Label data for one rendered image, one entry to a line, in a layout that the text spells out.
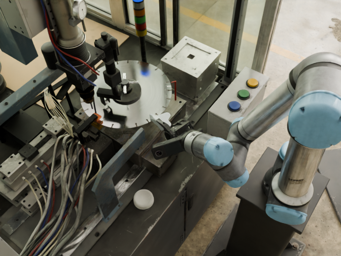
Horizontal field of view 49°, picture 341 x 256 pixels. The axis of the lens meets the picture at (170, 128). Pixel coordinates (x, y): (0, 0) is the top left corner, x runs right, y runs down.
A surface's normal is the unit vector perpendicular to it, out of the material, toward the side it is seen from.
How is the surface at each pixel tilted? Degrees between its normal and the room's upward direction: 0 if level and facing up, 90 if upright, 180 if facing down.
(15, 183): 90
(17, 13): 90
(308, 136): 83
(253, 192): 0
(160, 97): 0
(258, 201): 0
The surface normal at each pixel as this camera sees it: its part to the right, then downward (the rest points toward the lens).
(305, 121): -0.34, 0.67
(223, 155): 0.51, 0.18
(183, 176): -0.02, -0.60
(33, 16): 0.81, 0.46
